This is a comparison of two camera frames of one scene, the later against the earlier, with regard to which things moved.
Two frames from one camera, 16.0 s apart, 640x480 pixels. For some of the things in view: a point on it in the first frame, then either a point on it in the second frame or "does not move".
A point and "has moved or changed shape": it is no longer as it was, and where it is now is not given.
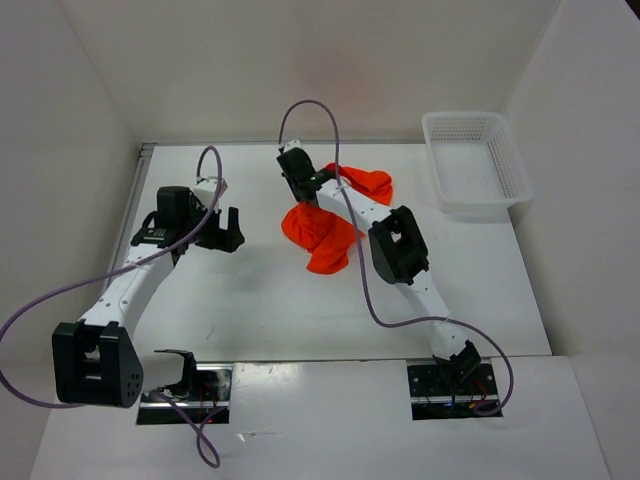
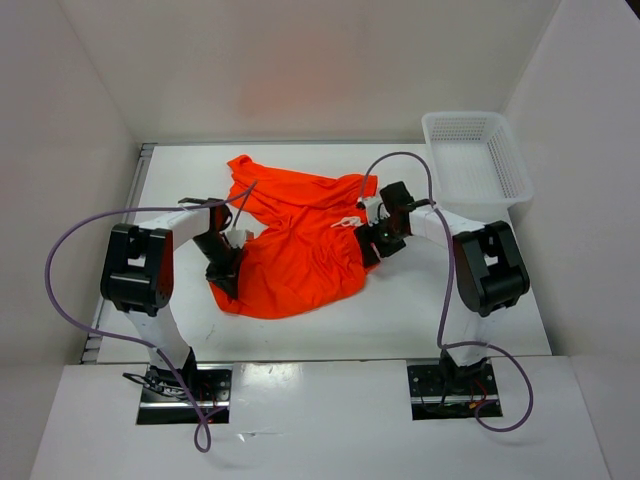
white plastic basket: (479, 167) does not move
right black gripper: (291, 186) → (367, 235)
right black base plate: (437, 396) does not move
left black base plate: (203, 397) does not move
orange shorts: (326, 235) has moved or changed shape
